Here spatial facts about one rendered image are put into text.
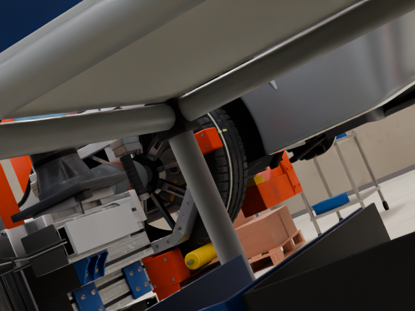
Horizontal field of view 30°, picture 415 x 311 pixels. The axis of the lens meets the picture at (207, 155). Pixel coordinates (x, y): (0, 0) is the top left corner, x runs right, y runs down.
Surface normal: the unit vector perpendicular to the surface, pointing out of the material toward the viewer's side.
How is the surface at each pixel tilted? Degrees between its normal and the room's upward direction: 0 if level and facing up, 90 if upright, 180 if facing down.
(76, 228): 90
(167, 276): 90
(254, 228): 90
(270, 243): 90
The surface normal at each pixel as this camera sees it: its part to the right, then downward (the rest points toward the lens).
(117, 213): 0.83, -0.39
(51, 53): -0.31, 0.35
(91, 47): -0.03, 0.73
